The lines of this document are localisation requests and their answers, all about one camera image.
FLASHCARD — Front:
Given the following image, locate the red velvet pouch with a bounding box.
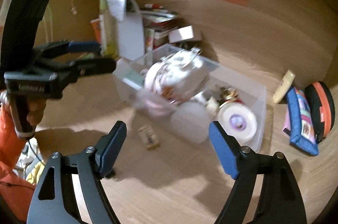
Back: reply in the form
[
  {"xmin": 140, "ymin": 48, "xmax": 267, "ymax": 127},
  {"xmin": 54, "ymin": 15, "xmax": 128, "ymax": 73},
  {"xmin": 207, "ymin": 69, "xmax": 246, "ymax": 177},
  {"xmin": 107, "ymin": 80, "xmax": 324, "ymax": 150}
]
[{"xmin": 224, "ymin": 98, "xmax": 247, "ymax": 107}]

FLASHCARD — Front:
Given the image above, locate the orange packet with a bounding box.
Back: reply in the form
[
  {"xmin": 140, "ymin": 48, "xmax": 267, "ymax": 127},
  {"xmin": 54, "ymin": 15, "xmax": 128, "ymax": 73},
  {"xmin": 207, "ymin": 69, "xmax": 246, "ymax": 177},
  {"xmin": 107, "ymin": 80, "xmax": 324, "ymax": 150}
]
[{"xmin": 90, "ymin": 18, "xmax": 102, "ymax": 42}]

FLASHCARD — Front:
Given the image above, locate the white round plastic container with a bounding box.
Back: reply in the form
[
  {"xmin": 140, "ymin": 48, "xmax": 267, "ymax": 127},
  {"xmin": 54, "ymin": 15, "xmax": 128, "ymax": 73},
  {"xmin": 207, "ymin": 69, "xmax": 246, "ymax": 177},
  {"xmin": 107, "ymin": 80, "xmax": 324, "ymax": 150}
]
[{"xmin": 170, "ymin": 101, "xmax": 210, "ymax": 144}]

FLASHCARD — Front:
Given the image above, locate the black case with orange zipper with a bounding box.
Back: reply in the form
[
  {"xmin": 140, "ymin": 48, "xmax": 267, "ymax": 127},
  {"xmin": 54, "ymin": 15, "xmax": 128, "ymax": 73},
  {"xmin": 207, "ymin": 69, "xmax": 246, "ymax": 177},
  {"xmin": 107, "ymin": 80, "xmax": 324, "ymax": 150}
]
[{"xmin": 304, "ymin": 81, "xmax": 336, "ymax": 144}]

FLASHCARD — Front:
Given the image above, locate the blue zipper pouch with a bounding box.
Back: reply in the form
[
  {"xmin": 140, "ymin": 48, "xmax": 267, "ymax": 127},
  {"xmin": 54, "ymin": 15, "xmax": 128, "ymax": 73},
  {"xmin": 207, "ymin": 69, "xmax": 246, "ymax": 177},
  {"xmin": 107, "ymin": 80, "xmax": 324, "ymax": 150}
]
[{"xmin": 285, "ymin": 87, "xmax": 319, "ymax": 156}]

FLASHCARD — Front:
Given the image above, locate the gold drawstring pouch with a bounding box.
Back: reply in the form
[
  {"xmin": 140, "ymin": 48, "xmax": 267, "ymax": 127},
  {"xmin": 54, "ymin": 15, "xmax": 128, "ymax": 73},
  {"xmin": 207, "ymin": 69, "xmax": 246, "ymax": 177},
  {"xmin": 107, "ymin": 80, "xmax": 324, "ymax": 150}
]
[{"xmin": 217, "ymin": 85, "xmax": 239, "ymax": 102}]

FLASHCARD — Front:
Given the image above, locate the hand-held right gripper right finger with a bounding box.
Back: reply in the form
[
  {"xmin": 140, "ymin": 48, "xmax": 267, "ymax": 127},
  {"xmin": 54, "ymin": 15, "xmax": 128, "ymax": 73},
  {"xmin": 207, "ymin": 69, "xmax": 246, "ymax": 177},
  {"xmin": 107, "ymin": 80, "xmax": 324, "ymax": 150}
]
[{"xmin": 209, "ymin": 121, "xmax": 308, "ymax": 224}]

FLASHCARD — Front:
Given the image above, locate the clear plastic storage box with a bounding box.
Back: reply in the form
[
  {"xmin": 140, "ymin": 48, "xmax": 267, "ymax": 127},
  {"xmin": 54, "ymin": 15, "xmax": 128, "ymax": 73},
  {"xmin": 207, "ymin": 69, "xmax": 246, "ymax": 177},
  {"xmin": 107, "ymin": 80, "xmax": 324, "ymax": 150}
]
[{"xmin": 113, "ymin": 45, "xmax": 267, "ymax": 153}]

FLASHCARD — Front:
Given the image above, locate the lidded tub with purple label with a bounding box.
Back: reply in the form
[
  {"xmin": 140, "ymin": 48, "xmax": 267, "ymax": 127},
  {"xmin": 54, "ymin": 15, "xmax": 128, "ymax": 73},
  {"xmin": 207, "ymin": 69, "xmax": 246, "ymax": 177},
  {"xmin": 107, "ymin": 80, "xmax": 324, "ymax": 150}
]
[{"xmin": 217, "ymin": 103, "xmax": 259, "ymax": 140}]

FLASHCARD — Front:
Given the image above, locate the white paper carton box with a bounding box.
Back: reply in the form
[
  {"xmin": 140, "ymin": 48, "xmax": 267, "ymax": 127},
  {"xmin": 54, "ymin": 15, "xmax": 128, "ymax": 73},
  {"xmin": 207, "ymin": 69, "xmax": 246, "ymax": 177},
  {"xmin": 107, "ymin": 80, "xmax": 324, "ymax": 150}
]
[{"xmin": 107, "ymin": 0, "xmax": 145, "ymax": 61}]

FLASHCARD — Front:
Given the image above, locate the person's left hand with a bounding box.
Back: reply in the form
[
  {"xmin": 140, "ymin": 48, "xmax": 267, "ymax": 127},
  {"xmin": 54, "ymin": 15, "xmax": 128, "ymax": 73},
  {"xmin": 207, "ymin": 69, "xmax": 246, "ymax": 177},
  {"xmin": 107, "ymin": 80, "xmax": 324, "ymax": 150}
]
[{"xmin": 26, "ymin": 99, "xmax": 47, "ymax": 126}]

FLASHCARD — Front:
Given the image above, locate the small white box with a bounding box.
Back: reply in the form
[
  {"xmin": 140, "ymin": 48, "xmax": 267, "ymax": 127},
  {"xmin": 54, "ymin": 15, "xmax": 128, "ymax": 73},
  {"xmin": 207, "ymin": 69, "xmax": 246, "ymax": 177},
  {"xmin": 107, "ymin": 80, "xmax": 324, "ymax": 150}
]
[{"xmin": 168, "ymin": 26, "xmax": 194, "ymax": 43}]

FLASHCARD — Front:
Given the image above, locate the pink flat item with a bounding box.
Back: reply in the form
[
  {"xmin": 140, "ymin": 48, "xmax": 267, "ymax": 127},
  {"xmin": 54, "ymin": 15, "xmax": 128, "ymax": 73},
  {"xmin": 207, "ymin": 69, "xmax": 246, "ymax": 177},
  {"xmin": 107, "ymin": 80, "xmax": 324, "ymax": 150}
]
[{"xmin": 282, "ymin": 109, "xmax": 291, "ymax": 138}]

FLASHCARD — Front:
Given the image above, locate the white satin drawstring pouch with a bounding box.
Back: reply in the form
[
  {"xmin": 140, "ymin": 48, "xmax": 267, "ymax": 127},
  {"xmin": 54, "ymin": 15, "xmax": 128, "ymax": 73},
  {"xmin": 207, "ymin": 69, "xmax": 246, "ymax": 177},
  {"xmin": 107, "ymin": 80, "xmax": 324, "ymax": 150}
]
[{"xmin": 144, "ymin": 48, "xmax": 210, "ymax": 107}]

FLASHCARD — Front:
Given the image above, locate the stack of books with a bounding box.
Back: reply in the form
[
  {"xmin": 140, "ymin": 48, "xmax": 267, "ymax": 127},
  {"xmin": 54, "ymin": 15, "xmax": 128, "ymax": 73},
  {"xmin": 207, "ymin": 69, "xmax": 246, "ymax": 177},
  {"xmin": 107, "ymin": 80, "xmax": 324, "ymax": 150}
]
[{"xmin": 140, "ymin": 4, "xmax": 185, "ymax": 53}]

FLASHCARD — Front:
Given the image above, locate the small wooden stamp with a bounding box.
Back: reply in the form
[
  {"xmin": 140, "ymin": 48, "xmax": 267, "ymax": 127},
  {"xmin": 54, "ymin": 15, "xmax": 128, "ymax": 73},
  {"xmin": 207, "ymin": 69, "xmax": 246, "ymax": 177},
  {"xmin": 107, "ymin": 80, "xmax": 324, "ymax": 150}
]
[{"xmin": 138, "ymin": 125, "xmax": 160, "ymax": 150}]

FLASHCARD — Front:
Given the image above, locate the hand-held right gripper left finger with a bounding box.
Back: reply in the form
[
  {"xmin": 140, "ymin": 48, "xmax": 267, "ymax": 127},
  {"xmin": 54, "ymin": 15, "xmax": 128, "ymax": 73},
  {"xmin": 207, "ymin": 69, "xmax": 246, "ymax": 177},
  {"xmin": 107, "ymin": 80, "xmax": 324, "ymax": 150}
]
[{"xmin": 26, "ymin": 121, "xmax": 128, "ymax": 224}]

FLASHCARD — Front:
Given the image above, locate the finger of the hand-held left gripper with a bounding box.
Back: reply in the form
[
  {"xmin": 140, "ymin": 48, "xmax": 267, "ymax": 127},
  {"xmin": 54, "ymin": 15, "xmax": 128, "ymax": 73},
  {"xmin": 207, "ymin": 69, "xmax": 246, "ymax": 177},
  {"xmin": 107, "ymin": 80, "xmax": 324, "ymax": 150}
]
[
  {"xmin": 34, "ymin": 40, "xmax": 103, "ymax": 61},
  {"xmin": 51, "ymin": 57, "xmax": 117, "ymax": 82}
]

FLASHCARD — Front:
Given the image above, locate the wooden desktop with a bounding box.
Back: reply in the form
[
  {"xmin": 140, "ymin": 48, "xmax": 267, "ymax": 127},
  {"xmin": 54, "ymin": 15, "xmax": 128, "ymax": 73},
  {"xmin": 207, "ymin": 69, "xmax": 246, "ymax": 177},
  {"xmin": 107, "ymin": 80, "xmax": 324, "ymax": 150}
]
[{"xmin": 34, "ymin": 13, "xmax": 338, "ymax": 224}]

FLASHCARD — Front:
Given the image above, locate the cream tube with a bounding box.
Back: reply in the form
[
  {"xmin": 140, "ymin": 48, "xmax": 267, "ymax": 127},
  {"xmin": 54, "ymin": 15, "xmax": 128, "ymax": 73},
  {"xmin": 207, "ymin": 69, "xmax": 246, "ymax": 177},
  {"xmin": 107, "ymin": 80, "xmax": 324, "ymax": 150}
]
[{"xmin": 273, "ymin": 69, "xmax": 296, "ymax": 104}]

